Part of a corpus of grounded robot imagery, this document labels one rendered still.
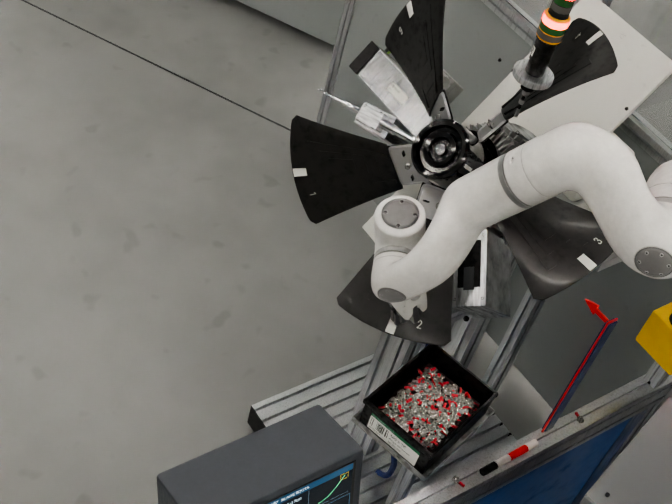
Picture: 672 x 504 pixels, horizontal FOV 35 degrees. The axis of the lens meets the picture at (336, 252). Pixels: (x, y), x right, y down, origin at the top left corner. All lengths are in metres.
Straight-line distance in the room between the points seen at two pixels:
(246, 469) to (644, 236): 0.61
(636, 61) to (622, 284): 0.79
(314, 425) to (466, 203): 0.41
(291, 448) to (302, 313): 1.82
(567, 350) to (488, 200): 1.51
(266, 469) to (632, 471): 0.78
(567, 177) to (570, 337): 1.54
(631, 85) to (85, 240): 1.82
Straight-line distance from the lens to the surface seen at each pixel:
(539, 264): 1.87
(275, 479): 1.41
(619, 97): 2.20
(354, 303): 1.99
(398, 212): 1.70
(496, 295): 2.08
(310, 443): 1.45
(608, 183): 1.51
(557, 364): 3.11
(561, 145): 1.52
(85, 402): 2.97
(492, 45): 2.95
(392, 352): 2.57
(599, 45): 1.97
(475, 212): 1.61
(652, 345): 2.12
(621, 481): 1.94
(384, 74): 2.29
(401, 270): 1.65
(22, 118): 3.76
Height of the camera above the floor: 2.44
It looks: 45 degrees down
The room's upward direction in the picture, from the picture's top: 16 degrees clockwise
